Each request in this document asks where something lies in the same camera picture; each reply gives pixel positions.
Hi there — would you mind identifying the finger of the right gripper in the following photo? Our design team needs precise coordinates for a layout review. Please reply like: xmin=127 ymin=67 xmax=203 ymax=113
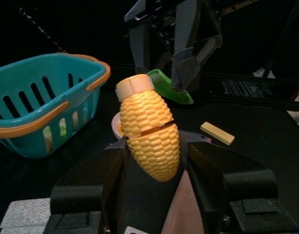
xmin=128 ymin=23 xmax=151 ymax=75
xmin=170 ymin=28 xmax=223 ymax=92

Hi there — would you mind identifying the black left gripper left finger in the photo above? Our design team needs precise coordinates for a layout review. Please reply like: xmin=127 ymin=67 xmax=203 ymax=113
xmin=44 ymin=137 xmax=131 ymax=234

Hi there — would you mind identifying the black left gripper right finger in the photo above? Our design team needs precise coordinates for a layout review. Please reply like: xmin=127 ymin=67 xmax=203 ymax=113
xmin=187 ymin=140 xmax=299 ymax=234

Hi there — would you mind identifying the green toy corn husk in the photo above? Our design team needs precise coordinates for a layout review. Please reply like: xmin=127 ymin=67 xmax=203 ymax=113
xmin=147 ymin=69 xmax=195 ymax=105

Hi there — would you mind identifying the yellow toy corn cob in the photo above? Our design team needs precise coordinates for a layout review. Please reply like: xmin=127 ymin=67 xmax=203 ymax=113
xmin=115 ymin=73 xmax=182 ymax=183

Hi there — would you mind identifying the pink flat board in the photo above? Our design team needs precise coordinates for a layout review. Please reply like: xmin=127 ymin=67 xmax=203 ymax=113
xmin=160 ymin=170 xmax=207 ymax=234

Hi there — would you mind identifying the grey speckled foam block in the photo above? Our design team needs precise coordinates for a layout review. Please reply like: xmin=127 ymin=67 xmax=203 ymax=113
xmin=0 ymin=197 xmax=53 ymax=234

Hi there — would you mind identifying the yellow wooden block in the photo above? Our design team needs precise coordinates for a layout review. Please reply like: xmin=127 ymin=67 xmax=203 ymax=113
xmin=199 ymin=121 xmax=235 ymax=146

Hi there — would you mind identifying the pink toy plate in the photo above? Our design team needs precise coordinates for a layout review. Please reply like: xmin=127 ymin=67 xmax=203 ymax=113
xmin=110 ymin=112 xmax=127 ymax=140

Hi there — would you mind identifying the teal basket with orange handles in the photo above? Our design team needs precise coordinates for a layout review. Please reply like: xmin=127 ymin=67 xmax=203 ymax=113
xmin=0 ymin=52 xmax=112 ymax=160

